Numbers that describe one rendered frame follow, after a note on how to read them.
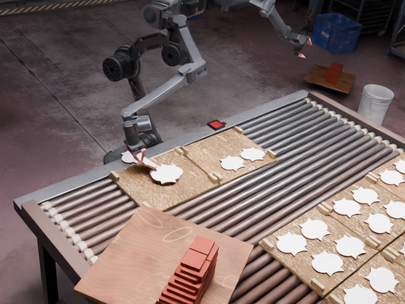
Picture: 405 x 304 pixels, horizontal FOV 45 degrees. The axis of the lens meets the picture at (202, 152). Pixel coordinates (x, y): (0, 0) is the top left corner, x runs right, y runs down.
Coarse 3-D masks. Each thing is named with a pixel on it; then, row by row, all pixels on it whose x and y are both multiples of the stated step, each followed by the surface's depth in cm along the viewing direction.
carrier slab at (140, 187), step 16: (160, 160) 251; (176, 160) 253; (128, 176) 238; (144, 176) 239; (192, 176) 244; (128, 192) 228; (144, 192) 229; (160, 192) 231; (176, 192) 232; (192, 192) 233; (160, 208) 222
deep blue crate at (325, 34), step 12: (324, 24) 642; (336, 24) 675; (348, 24) 657; (360, 24) 640; (312, 36) 666; (324, 36) 647; (336, 36) 628; (348, 36) 635; (324, 48) 652; (336, 48) 636; (348, 48) 649
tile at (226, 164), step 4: (228, 156) 260; (220, 160) 256; (224, 160) 256; (228, 160) 256; (232, 160) 257; (236, 160) 257; (240, 160) 258; (224, 164) 253; (228, 164) 254; (232, 164) 254; (236, 164) 255; (240, 164) 255; (224, 168) 251; (228, 168) 251; (232, 168) 251; (236, 168) 252
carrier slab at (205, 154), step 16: (192, 144) 267; (208, 144) 268; (224, 144) 270; (240, 144) 272; (256, 144) 274; (192, 160) 255; (208, 160) 256; (272, 160) 263; (224, 176) 247; (240, 176) 249
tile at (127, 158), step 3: (123, 153) 255; (126, 153) 255; (129, 153) 255; (141, 153) 257; (123, 156) 253; (126, 156) 253; (129, 156) 253; (132, 156) 253; (144, 156) 256; (123, 159) 250; (126, 159) 251; (129, 159) 251; (132, 159) 251; (126, 162) 249; (129, 162) 249; (132, 162) 250; (135, 162) 250; (138, 162) 251
